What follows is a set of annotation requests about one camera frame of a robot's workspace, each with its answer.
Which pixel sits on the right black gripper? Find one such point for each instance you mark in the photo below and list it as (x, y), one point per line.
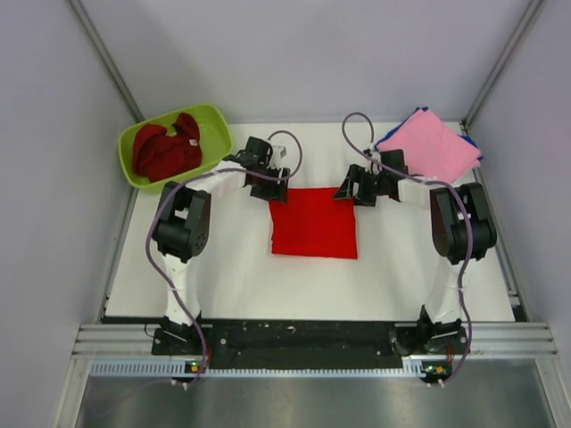
(356, 175)

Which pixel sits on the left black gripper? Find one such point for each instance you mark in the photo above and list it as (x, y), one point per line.
(277, 192)

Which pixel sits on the bright red t-shirt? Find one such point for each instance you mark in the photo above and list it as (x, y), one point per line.
(312, 223)

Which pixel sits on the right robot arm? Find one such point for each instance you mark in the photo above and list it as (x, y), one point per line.
(462, 230)

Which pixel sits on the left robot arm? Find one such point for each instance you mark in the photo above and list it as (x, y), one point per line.
(181, 225)

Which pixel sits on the green plastic basin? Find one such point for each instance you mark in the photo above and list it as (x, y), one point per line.
(216, 143)

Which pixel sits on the pink folded t-shirt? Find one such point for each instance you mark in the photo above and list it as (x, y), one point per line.
(442, 173)

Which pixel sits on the dark red t-shirt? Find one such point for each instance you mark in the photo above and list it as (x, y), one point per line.
(158, 155)

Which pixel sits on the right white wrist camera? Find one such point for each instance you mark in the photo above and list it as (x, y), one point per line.
(374, 160)

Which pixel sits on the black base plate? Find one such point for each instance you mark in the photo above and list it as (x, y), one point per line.
(301, 345)

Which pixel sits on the aluminium frame rail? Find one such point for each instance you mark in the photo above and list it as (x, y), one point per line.
(513, 343)

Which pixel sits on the grey slotted cable duct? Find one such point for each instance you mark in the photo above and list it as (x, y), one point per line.
(186, 370)

